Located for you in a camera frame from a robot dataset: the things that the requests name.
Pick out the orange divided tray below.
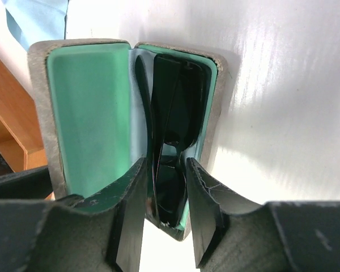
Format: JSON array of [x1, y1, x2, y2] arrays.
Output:
[[0, 46, 54, 201]]

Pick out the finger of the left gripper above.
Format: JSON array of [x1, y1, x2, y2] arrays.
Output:
[[0, 166, 53, 199]]

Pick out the black sunglasses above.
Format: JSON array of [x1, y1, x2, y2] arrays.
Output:
[[135, 54, 211, 227]]

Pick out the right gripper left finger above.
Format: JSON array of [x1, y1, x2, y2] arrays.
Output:
[[56, 158, 147, 271]]

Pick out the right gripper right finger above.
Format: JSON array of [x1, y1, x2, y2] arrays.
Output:
[[186, 158, 260, 268]]

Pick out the blue cleaning cloth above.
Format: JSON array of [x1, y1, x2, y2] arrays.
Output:
[[129, 48, 156, 163]]

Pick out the grey glasses case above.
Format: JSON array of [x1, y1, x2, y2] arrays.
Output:
[[28, 39, 229, 241]]

